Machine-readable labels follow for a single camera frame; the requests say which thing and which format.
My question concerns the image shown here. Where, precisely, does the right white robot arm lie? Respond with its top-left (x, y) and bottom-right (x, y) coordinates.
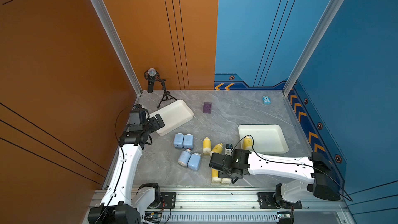
top-left (209, 149), bottom-right (343, 205)

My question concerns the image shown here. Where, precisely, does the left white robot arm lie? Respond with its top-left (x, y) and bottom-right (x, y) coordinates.
top-left (88, 110), bottom-right (165, 224)

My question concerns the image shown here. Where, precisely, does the left white storage tray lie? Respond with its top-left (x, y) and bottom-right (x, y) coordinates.
top-left (150, 100), bottom-right (194, 136)

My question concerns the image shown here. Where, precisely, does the white storage tray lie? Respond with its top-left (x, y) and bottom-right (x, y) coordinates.
top-left (238, 124), bottom-right (289, 155)
top-left (150, 100), bottom-right (194, 136)

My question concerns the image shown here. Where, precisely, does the right white storage tray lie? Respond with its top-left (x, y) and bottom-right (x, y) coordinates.
top-left (238, 124), bottom-right (289, 155)

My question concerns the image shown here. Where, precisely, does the blue sharpener lower right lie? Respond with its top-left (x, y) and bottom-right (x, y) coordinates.
top-left (188, 153), bottom-right (201, 171)

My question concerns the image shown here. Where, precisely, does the blue sharpener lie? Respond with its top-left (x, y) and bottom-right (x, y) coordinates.
top-left (173, 133), bottom-right (184, 148)
top-left (183, 133), bottom-right (194, 149)
top-left (188, 153), bottom-right (201, 171)
top-left (178, 148), bottom-right (191, 167)

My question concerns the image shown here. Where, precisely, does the blue sharpener upper left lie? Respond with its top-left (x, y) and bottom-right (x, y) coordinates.
top-left (173, 133), bottom-right (184, 148)

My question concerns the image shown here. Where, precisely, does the black mini tripod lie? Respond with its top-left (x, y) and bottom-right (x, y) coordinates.
top-left (157, 79), bottom-right (177, 109)

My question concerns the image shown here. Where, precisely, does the blue sharpener upper right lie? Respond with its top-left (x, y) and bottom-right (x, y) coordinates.
top-left (183, 133), bottom-right (194, 149)

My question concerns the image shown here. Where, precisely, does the blue sharpener lower left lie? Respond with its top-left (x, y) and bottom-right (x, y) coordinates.
top-left (178, 148), bottom-right (191, 167)

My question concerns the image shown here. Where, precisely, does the black microphone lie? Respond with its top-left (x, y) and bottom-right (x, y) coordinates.
top-left (144, 68), bottom-right (159, 93)

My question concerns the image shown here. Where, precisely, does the purple cube toy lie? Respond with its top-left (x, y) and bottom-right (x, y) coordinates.
top-left (203, 102), bottom-right (212, 114)

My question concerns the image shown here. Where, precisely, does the small teal robot toy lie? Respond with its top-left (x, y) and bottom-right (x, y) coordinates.
top-left (262, 96), bottom-right (271, 104)

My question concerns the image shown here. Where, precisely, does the right green circuit board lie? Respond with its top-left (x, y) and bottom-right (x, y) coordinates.
top-left (277, 213), bottom-right (294, 224)

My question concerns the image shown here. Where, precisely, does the green circuit board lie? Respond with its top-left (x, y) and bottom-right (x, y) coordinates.
top-left (144, 212), bottom-right (163, 224)
top-left (277, 213), bottom-right (294, 224)

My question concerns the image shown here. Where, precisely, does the left green circuit board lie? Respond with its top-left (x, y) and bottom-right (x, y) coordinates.
top-left (144, 212), bottom-right (163, 224)

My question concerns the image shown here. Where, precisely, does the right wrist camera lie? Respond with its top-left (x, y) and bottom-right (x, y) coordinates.
top-left (224, 143), bottom-right (233, 155)

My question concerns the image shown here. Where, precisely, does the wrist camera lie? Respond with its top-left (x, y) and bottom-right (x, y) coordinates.
top-left (224, 143), bottom-right (233, 155)
top-left (129, 104), bottom-right (149, 129)

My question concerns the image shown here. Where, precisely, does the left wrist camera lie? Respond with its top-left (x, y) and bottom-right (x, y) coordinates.
top-left (129, 104), bottom-right (149, 129)

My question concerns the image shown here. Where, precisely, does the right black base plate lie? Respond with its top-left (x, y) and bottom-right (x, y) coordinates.
top-left (257, 192), bottom-right (303, 210)

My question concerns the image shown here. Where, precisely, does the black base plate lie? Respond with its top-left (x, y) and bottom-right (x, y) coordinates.
top-left (257, 192), bottom-right (303, 210)
top-left (149, 191), bottom-right (176, 209)

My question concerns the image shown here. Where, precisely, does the aluminium rail frame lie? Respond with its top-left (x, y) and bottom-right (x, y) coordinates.
top-left (82, 185), bottom-right (357, 224)

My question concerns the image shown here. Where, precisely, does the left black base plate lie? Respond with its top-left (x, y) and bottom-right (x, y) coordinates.
top-left (149, 191), bottom-right (176, 209)

